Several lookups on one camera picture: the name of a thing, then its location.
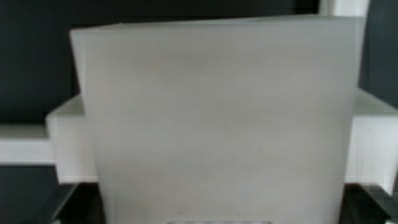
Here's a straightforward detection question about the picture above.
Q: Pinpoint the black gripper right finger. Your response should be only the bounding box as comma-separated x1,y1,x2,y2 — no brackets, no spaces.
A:
338,183,398,224

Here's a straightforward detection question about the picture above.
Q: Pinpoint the white cabinet body box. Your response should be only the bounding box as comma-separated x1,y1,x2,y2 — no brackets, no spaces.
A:
46,90,398,193

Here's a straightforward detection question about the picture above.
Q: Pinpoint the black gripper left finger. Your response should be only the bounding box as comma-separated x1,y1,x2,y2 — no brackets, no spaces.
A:
23,183,107,224

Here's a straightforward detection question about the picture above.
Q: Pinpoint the white cabinet top block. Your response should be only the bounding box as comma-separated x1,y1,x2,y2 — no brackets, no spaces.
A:
71,15,364,224

